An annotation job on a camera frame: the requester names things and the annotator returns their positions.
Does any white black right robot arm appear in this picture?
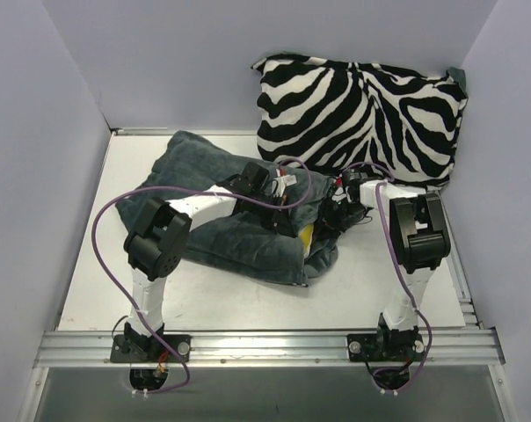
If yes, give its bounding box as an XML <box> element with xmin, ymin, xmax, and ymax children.
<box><xmin>318</xmin><ymin>167</ymin><xmax>451</xmax><ymax>360</ymax></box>

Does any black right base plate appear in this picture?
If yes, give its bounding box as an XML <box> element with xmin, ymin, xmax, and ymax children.
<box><xmin>346</xmin><ymin>333</ymin><xmax>426</xmax><ymax>363</ymax></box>

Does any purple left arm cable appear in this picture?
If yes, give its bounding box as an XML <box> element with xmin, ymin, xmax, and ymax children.
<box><xmin>91</xmin><ymin>156</ymin><xmax>313</xmax><ymax>392</ymax></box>

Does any aluminium back rail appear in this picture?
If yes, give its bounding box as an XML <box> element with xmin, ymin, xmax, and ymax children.
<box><xmin>113</xmin><ymin>127</ymin><xmax>174</xmax><ymax>136</ymax></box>

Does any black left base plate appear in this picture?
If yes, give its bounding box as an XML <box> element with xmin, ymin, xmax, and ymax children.
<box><xmin>109</xmin><ymin>334</ymin><xmax>191</xmax><ymax>363</ymax></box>

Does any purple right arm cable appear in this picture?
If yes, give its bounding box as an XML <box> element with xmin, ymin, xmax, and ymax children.
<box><xmin>335</xmin><ymin>161</ymin><xmax>433</xmax><ymax>392</ymax></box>

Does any zebra print pillow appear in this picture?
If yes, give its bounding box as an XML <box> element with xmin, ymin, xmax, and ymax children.
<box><xmin>251</xmin><ymin>53</ymin><xmax>469</xmax><ymax>189</ymax></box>

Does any grey zebra pillowcase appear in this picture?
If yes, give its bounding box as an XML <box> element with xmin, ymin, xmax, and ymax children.
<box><xmin>116</xmin><ymin>131</ymin><xmax>338</xmax><ymax>287</ymax></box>

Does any aluminium front rail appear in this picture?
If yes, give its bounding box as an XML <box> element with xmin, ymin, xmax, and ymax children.
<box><xmin>33</xmin><ymin>327</ymin><xmax>506</xmax><ymax>369</ymax></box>

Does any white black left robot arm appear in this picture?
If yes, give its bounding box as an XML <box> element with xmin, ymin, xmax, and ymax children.
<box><xmin>122</xmin><ymin>163</ymin><xmax>297</xmax><ymax>361</ymax></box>

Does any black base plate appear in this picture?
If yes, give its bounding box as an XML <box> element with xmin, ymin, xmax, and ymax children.
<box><xmin>109</xmin><ymin>334</ymin><xmax>191</xmax><ymax>363</ymax></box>
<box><xmin>346</xmin><ymin>333</ymin><xmax>426</xmax><ymax>363</ymax></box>

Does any cream quilted pillow yellow trim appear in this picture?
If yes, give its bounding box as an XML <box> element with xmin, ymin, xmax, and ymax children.
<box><xmin>298</xmin><ymin>223</ymin><xmax>315</xmax><ymax>258</ymax></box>

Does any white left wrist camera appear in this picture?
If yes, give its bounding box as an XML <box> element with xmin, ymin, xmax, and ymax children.
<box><xmin>271</xmin><ymin>169</ymin><xmax>297</xmax><ymax>197</ymax></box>

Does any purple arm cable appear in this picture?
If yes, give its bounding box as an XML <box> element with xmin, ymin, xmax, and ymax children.
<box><xmin>335</xmin><ymin>161</ymin><xmax>433</xmax><ymax>392</ymax></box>
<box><xmin>91</xmin><ymin>156</ymin><xmax>313</xmax><ymax>392</ymax></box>

